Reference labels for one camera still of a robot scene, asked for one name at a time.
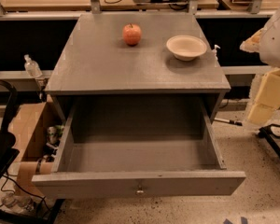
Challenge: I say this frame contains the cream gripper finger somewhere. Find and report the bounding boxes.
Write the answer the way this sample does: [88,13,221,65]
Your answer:
[240,28,265,53]

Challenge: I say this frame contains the grey top drawer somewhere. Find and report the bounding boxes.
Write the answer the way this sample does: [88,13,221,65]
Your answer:
[33,95,245,199]

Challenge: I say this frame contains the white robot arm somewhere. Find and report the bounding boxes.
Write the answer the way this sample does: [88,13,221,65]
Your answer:
[240,8,280,68]

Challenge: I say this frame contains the metal drawer knob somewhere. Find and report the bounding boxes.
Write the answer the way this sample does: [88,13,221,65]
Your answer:
[135,185,145,195]

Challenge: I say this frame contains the white pump bottle right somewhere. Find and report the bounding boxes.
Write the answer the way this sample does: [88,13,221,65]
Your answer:
[212,44,221,61]

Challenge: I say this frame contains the white bowl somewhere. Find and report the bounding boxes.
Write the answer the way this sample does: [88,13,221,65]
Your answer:
[166,35,207,61]

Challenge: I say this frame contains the metal grabber stick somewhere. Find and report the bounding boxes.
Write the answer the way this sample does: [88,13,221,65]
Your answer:
[214,118,243,126]

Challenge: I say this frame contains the red apple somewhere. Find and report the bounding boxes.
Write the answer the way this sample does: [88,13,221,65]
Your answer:
[122,23,142,46]

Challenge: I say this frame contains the grey wooden cabinet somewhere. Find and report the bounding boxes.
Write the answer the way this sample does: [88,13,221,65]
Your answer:
[46,12,231,118]

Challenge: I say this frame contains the clear sanitizer bottle left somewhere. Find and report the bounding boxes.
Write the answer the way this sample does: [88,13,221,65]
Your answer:
[24,54,42,78]

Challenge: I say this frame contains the cardboard box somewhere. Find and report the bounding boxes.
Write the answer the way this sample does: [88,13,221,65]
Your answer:
[10,102,61,196]

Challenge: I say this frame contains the black chair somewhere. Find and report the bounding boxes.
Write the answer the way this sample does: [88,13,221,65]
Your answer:
[0,80,20,178]

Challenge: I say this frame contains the black cable on floor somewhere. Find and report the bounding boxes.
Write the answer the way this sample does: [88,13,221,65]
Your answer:
[0,171,54,217]

